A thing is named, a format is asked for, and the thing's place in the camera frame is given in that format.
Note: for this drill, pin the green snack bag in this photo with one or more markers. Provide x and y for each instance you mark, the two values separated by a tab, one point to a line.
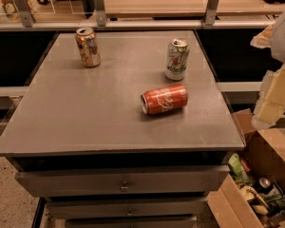
237	171

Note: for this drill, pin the red cola can lying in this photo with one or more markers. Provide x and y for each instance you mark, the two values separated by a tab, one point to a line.
164	99

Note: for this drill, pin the gold brown soda can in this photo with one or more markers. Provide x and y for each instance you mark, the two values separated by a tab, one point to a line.
88	47

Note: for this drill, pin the top drawer brass knob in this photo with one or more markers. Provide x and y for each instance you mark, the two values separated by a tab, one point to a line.
124	187

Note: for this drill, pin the white green 7up can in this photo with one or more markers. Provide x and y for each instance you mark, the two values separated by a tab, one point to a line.
176	60

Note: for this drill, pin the grey drawer cabinet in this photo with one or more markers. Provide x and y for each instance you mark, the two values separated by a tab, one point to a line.
79	132

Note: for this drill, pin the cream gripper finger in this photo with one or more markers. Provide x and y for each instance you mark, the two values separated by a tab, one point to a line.
263	39
270	105

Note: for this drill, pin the cardboard box with trash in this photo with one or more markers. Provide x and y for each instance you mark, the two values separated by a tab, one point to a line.
265	152

